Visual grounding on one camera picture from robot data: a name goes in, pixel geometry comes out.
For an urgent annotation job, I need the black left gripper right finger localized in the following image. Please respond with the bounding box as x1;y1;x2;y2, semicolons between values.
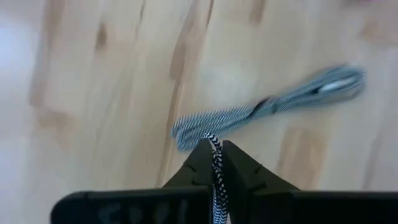
221;139;398;224

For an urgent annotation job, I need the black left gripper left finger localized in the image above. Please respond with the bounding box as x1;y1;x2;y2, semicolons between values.
50;138;215;224

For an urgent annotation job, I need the black white braided USB cable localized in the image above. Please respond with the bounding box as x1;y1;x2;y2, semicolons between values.
170;63;367;224

